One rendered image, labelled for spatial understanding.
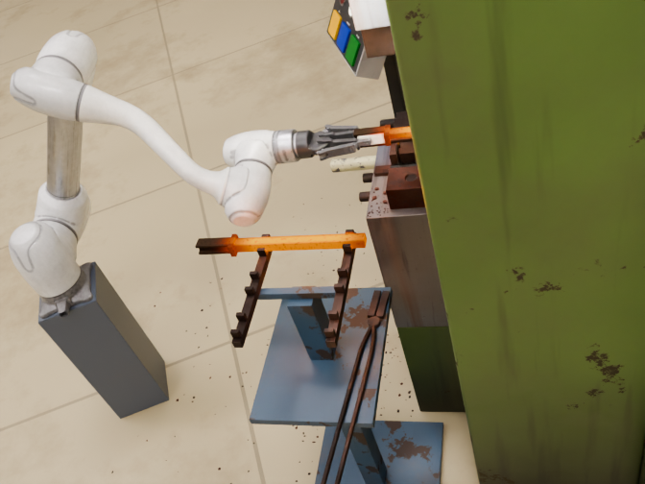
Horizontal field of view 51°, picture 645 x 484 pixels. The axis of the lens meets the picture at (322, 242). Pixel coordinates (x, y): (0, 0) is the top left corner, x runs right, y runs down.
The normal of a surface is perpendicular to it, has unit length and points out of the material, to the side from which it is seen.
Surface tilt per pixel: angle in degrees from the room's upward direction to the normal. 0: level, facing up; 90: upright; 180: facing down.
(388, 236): 90
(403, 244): 90
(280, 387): 0
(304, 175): 0
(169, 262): 0
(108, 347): 90
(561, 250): 90
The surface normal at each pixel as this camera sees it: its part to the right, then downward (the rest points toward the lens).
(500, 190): -0.16, 0.72
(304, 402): -0.25, -0.69
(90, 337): 0.26, 0.62
